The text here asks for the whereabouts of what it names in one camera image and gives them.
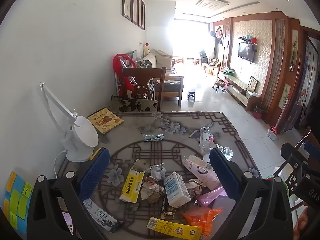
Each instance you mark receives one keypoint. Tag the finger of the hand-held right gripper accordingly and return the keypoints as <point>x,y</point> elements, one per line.
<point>290,152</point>

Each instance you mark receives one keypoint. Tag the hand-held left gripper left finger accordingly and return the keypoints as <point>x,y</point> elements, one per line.
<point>96,170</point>

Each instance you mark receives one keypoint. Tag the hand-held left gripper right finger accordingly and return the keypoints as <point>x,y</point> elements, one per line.
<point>223,172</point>

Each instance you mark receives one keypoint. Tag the printed wrapper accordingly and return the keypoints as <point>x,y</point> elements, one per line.
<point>225,151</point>

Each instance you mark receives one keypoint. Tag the red bin with green rim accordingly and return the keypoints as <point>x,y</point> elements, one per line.
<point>285,187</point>

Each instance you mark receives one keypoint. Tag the pink white pouch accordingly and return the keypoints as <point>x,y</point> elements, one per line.
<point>200,171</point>

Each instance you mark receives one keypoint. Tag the pink plastic bag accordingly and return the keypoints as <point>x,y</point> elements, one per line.
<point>211,197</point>

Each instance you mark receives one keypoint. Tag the brown wrapper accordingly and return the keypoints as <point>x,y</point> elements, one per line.
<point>196,187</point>

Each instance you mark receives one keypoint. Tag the clear plastic bottle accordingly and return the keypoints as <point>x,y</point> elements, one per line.
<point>206,142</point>

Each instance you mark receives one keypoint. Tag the yellow medicine box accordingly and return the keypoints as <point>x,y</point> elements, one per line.
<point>131,187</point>

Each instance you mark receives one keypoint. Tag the blue white packet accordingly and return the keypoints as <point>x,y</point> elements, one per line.
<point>100,215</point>

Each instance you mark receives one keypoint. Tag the white blue carton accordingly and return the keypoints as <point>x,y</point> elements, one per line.
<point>175,190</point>

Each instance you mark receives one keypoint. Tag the orange snack wrapper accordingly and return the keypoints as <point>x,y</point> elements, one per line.
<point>200,220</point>

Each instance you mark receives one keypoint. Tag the brown paper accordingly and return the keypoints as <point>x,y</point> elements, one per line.
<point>150,190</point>

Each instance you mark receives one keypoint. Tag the white paper ball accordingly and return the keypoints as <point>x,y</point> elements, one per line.
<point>157,171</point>

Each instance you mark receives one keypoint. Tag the silver foil wrapper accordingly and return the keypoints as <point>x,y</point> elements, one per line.
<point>153,137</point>

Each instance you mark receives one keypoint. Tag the long yellow packet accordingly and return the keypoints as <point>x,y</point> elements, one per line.
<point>172,230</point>

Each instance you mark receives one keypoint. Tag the person's right hand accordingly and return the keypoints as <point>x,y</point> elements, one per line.
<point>302,223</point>

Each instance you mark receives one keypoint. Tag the small yellow plastic case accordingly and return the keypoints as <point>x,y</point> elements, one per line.
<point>94,154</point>

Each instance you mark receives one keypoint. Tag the red broom with dustpan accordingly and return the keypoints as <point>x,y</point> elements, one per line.
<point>272,133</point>

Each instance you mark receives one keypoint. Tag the white desk lamp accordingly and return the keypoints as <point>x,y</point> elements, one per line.
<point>85,135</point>

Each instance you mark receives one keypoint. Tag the yellow picture book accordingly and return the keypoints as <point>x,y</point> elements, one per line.
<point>106,121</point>

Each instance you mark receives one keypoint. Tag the red bucket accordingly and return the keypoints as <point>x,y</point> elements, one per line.
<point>258,113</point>

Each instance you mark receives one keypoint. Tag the patterned grey tablecloth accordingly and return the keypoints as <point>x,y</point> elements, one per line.
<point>150,152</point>

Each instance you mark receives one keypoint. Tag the printed door curtain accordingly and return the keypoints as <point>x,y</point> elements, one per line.
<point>302,92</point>

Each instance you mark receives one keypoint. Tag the floral seat cushion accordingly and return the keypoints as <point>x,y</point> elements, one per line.
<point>132,103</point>

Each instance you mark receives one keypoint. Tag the colourful framed picture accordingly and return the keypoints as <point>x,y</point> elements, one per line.
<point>252,83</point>

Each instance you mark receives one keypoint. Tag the colourful sticky note sheet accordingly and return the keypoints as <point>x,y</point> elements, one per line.
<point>17,200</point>

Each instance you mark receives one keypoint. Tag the television cabinet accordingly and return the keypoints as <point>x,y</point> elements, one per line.
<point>237,85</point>

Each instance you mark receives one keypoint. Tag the white metal rack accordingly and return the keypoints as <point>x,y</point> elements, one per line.
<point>117,83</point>

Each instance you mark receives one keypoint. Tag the round rolling stool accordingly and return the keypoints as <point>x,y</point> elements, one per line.
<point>219,83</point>

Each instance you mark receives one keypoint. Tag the wooden lattice partition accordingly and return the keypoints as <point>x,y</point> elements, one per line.
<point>278,55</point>

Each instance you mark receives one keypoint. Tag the dark wooden chair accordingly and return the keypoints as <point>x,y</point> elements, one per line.
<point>130,73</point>

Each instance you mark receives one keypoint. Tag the red bag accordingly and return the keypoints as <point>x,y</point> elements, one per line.
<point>117,65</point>

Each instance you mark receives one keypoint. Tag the wooden sofa with cushions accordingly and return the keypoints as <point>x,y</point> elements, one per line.
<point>165,62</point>

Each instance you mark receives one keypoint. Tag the plush toy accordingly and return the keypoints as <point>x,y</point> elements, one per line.
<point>146,48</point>

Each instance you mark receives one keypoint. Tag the square ceiling light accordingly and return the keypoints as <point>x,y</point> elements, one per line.
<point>211,5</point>

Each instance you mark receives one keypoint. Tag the short floral wall scroll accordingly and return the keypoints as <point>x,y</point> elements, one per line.
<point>285,96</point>

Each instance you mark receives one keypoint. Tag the long floral wall scroll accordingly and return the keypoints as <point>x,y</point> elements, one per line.
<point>294,47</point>

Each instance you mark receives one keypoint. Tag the wall television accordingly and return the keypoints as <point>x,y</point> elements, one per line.
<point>246,51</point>

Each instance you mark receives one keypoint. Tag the wall shelf with containers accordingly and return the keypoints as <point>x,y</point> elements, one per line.
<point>247,39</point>

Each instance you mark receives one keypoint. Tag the framed wall picture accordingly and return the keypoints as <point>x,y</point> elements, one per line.
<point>127,0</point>
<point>135,5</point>
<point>140,11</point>
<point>143,16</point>

